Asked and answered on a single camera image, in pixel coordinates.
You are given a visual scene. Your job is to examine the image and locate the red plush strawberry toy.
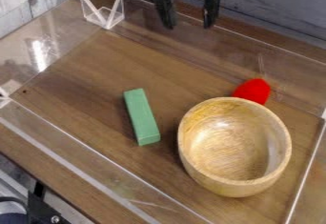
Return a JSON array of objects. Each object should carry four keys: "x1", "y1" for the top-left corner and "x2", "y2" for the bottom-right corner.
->
[{"x1": 231, "y1": 78, "x2": 271, "y2": 105}]

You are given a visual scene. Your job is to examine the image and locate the green rectangular block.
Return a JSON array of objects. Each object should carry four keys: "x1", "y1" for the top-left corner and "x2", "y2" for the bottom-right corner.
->
[{"x1": 123, "y1": 89, "x2": 160, "y2": 146}]

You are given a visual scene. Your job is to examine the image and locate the light wooden bowl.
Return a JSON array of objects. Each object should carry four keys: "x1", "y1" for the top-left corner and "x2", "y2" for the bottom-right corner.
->
[{"x1": 176, "y1": 97, "x2": 291, "y2": 197}]

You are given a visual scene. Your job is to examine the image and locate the clear acrylic corner bracket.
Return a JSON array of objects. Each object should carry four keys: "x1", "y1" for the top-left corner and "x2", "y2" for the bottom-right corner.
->
[{"x1": 80, "y1": 0, "x2": 124, "y2": 30}]

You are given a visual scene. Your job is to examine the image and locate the clear acrylic tray wall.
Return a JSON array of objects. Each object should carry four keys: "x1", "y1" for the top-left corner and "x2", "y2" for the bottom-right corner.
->
[{"x1": 0, "y1": 0, "x2": 326, "y2": 224}]

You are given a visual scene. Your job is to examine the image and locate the black clamp mount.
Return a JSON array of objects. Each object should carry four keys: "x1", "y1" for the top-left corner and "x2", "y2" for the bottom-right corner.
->
[{"x1": 0, "y1": 183, "x2": 73, "y2": 224}]

